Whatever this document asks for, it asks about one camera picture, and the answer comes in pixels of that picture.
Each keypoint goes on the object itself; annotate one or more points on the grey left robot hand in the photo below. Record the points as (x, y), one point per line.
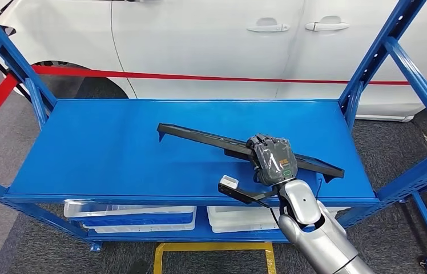
(138, 267)

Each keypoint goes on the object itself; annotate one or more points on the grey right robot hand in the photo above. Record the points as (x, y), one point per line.
(274, 159)

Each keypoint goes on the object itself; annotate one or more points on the black plastic plate frame part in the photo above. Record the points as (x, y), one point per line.
(198, 135)

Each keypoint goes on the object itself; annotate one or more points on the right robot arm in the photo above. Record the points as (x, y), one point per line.
(312, 242)

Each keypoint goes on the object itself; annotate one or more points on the blue metal shelf rack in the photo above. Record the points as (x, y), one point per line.
(104, 151)

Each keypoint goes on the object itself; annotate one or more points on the white plastic bin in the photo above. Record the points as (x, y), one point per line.
(141, 228)
(122, 210)
(236, 228)
(236, 215)

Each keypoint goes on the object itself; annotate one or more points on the white car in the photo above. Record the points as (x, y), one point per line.
(198, 38)

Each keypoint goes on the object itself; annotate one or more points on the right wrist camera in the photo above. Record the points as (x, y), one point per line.
(229, 182)

